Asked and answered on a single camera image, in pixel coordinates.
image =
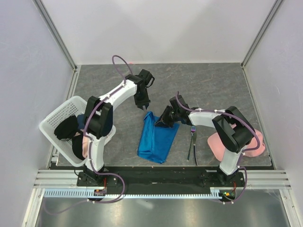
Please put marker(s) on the pink cap in basket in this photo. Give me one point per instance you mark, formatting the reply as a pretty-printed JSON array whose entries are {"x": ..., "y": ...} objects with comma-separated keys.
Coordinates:
[{"x": 84, "y": 143}]

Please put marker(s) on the blue cloth napkin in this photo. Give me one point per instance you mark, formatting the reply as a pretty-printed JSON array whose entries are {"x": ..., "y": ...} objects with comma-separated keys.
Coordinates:
[{"x": 155, "y": 142}]

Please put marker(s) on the light blue cable duct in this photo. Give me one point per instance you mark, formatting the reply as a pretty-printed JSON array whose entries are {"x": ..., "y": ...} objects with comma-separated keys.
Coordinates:
[{"x": 94, "y": 194}]

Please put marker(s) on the white plastic perforated basket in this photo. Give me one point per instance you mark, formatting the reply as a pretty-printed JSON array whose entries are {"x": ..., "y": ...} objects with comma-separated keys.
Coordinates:
[{"x": 73, "y": 106}]

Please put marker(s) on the left aluminium frame post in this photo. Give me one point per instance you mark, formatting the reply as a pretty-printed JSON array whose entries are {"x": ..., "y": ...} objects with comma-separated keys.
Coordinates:
[{"x": 55, "y": 33}]

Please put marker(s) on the iridescent rainbow fork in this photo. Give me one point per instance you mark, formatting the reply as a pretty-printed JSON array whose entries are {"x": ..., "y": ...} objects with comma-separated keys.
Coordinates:
[{"x": 193, "y": 130}]

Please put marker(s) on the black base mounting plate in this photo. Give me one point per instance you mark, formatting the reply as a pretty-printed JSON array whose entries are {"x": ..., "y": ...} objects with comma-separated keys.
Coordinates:
[{"x": 127, "y": 179}]

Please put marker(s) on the navy cloth in basket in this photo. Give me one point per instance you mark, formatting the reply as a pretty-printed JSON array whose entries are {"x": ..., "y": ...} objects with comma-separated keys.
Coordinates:
[{"x": 81, "y": 121}]

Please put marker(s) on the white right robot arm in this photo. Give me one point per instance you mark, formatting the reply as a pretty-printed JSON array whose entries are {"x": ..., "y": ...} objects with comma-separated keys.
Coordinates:
[{"x": 234, "y": 131}]

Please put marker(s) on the silver table knife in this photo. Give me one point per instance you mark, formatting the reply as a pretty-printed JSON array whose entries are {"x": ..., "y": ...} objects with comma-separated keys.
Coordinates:
[{"x": 194, "y": 149}]

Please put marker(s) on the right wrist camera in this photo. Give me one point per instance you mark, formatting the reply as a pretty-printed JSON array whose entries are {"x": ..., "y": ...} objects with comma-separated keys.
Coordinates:
[{"x": 177, "y": 102}]

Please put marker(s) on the right aluminium frame post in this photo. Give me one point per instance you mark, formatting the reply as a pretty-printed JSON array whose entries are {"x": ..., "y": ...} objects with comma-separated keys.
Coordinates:
[{"x": 264, "y": 27}]

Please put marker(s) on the pink baseball cap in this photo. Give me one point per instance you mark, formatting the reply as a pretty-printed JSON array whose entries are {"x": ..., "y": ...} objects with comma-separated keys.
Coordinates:
[{"x": 218, "y": 149}]

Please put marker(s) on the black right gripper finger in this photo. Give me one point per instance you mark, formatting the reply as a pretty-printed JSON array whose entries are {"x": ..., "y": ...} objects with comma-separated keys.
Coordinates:
[
  {"x": 164, "y": 119},
  {"x": 166, "y": 125}
]

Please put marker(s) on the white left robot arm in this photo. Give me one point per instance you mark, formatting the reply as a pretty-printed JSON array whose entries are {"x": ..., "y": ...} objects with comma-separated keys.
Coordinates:
[{"x": 99, "y": 128}]

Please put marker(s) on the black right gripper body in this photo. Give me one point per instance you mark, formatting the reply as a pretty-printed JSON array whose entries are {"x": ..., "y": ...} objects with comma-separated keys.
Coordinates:
[{"x": 173, "y": 116}]

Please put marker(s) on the aluminium frame post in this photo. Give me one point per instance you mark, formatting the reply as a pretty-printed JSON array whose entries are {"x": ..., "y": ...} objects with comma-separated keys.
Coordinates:
[
  {"x": 55, "y": 33},
  {"x": 264, "y": 27}
]

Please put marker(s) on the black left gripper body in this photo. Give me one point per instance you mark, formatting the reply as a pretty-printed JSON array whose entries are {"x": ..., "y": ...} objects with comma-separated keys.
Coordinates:
[{"x": 142, "y": 99}]

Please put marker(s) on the black cloth in basket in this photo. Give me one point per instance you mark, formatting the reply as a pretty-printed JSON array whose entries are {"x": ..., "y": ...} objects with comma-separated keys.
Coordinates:
[{"x": 69, "y": 130}]

